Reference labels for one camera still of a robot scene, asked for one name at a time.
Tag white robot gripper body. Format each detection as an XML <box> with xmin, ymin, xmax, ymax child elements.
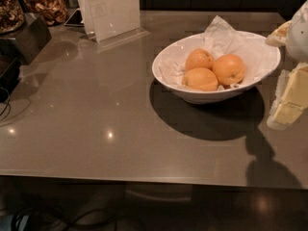
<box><xmin>286</xmin><ymin>0</ymin><xmax>308</xmax><ymax>63</ymax></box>

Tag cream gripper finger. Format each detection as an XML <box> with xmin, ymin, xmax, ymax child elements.
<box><xmin>266</xmin><ymin>21</ymin><xmax>291</xmax><ymax>47</ymax></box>
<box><xmin>267</xmin><ymin>63</ymin><xmax>308</xmax><ymax>130</ymax></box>

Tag orange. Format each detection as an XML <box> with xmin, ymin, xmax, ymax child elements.
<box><xmin>182</xmin><ymin>67</ymin><xmax>218</xmax><ymax>91</ymax></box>
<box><xmin>185</xmin><ymin>48</ymin><xmax>215</xmax><ymax>71</ymax></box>
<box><xmin>213</xmin><ymin>54</ymin><xmax>245</xmax><ymax>86</ymax></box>

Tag white ceramic bowl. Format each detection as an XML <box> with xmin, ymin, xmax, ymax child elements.
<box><xmin>152</xmin><ymin>31</ymin><xmax>281</xmax><ymax>104</ymax></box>

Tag bowl of dried snacks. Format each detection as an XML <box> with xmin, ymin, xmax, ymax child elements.
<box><xmin>25</xmin><ymin>0</ymin><xmax>67</xmax><ymax>26</ymax></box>

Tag white paper napkin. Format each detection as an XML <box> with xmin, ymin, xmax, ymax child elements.
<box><xmin>152</xmin><ymin>15</ymin><xmax>281</xmax><ymax>92</ymax></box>

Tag clear acrylic sign holder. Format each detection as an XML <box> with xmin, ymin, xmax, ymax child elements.
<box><xmin>78</xmin><ymin>0</ymin><xmax>145</xmax><ymax>42</ymax></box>

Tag black box on left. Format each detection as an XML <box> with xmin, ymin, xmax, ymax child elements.
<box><xmin>0</xmin><ymin>13</ymin><xmax>52</xmax><ymax>64</ymax></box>

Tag glass jar of nuts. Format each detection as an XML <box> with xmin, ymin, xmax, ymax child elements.
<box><xmin>0</xmin><ymin>0</ymin><xmax>25</xmax><ymax>34</ymax></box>

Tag black device at left edge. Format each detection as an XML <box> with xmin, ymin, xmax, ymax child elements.
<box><xmin>0</xmin><ymin>56</ymin><xmax>21</xmax><ymax>102</ymax></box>

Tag black cables under table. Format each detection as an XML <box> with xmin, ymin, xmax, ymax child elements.
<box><xmin>9</xmin><ymin>202</ymin><xmax>119</xmax><ymax>231</ymax></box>

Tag black cable on table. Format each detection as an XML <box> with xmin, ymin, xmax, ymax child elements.
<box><xmin>0</xmin><ymin>86</ymin><xmax>12</xmax><ymax>117</ymax></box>

